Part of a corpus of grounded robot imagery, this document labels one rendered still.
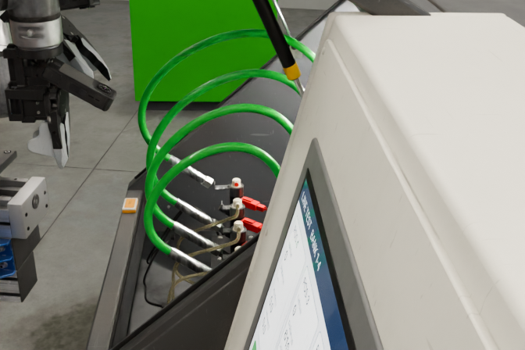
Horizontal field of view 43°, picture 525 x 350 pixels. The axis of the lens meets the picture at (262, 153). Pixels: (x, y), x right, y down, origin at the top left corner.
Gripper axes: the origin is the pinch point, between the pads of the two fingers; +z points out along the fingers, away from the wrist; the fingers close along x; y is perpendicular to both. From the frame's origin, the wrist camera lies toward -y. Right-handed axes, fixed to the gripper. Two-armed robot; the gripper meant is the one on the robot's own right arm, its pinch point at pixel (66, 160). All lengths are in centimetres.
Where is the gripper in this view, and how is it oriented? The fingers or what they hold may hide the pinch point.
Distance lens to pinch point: 118.0
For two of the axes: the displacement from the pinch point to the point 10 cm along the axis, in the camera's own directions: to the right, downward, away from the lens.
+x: 0.6, 4.3, -9.0
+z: -0.2, 9.0, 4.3
